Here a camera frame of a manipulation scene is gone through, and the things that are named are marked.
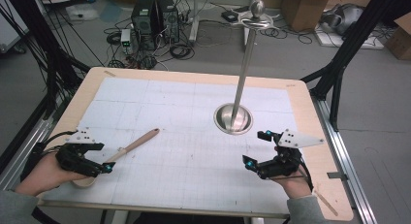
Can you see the thin wooden strip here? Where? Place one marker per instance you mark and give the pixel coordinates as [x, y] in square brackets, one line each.
[326, 203]

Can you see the metal utensil stand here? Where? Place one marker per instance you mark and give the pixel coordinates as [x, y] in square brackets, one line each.
[240, 88]

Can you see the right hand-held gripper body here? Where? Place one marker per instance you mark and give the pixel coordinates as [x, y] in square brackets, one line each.
[281, 162]

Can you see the small cardboard box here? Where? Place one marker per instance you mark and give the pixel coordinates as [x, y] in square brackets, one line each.
[399, 38]

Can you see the aluminium rail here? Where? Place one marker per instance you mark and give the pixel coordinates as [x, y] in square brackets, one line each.
[347, 159]
[22, 149]

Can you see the black computer tower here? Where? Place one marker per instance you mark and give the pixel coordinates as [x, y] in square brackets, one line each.
[168, 20]
[143, 20]

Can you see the black metal frame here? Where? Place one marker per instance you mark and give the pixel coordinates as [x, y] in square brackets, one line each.
[349, 46]
[48, 56]

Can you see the white floor board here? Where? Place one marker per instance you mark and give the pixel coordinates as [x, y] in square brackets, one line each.
[352, 39]

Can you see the white stand post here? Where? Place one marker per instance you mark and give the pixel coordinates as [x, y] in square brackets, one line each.
[195, 17]

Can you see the flat black box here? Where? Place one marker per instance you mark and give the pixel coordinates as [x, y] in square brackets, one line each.
[230, 15]

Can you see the white grid mat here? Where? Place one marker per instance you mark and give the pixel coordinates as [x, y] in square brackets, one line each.
[194, 172]

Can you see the person's right hand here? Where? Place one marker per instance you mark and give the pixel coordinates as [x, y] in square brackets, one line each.
[295, 186]

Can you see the small white power unit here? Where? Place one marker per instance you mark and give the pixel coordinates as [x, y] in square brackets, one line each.
[126, 38]

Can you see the grey bag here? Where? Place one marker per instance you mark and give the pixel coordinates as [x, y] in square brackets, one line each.
[344, 18]

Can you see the open cardboard box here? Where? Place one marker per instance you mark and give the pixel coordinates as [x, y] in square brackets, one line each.
[305, 7]

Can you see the beige ladle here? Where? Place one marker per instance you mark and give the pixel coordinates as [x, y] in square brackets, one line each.
[135, 144]

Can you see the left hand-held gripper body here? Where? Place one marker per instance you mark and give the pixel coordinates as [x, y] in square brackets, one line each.
[76, 161]

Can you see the wooden table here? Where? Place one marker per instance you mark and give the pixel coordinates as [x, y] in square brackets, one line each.
[300, 98]

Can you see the person's left hand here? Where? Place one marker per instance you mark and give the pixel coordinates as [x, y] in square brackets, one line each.
[45, 177]

